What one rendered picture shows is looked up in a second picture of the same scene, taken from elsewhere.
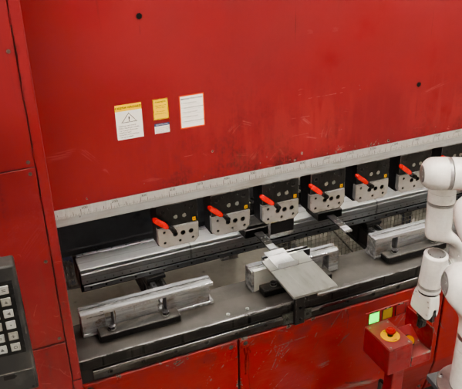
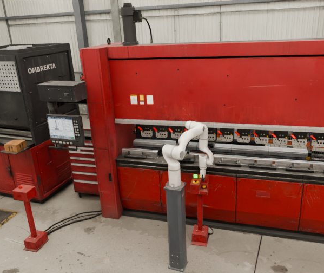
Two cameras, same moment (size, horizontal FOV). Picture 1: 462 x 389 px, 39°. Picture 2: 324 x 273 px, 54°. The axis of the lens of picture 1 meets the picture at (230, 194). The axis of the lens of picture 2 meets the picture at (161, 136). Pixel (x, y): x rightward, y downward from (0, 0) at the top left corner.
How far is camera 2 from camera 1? 258 cm
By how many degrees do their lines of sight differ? 38
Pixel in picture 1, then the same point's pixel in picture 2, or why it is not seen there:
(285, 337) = not seen: hidden behind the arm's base
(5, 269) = (77, 117)
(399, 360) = (194, 189)
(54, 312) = (106, 140)
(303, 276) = not seen: hidden behind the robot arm
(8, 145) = (98, 97)
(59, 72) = (118, 84)
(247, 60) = (164, 88)
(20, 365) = (79, 140)
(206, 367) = (149, 175)
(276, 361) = not seen: hidden behind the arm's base
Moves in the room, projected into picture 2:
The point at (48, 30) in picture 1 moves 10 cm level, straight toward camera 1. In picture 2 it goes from (116, 74) to (111, 76)
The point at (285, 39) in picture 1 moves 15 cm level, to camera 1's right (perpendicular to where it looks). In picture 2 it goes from (176, 84) to (186, 85)
